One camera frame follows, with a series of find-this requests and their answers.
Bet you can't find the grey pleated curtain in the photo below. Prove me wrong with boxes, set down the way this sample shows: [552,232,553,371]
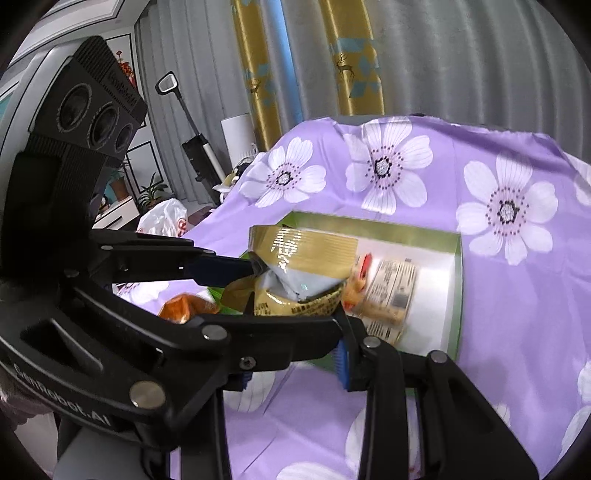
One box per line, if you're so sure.
[134,0,591,204]

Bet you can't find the small dark object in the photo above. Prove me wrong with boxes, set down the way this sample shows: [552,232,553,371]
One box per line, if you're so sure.
[217,154,257,192]

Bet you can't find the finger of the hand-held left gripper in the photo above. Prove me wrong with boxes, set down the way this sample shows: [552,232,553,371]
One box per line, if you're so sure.
[18,281,352,450]
[88,231,267,289]

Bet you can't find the black upright vacuum cleaner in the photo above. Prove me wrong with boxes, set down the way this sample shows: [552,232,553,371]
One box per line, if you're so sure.
[156,71,227,204]

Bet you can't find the white television stand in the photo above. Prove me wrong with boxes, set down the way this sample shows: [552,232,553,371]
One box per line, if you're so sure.
[92,194,141,229]

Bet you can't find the red knot decoration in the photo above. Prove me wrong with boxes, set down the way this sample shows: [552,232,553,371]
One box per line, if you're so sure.
[115,51,139,88]

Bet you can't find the white plastic bag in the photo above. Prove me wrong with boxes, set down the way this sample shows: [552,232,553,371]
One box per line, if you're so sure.
[137,198,195,238]

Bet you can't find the potted plant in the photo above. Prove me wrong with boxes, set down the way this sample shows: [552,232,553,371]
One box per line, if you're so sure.
[108,173,132,201]
[139,173,169,208]

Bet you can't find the gold patterned curtain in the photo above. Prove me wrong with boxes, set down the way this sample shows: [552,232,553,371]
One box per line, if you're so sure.
[318,0,386,118]
[231,0,289,151]

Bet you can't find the green cardboard box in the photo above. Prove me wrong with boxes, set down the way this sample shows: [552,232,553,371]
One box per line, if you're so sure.
[208,211,464,372]

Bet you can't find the gold snack packet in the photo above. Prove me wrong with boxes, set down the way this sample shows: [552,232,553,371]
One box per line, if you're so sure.
[221,224,361,319]

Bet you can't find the orange snack packet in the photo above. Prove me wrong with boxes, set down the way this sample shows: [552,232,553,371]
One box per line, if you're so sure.
[158,295,220,324]

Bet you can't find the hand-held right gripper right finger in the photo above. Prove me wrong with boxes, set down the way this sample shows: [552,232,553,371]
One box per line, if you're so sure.
[336,316,540,480]

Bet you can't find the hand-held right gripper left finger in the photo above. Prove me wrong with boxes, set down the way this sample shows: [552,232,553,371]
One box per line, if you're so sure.
[139,371,252,480]

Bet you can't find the purple floral cloth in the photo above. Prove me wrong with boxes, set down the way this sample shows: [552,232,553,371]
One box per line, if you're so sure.
[113,115,591,480]

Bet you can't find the white red-edged snack packet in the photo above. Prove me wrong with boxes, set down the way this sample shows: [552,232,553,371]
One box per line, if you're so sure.
[355,256,419,344]

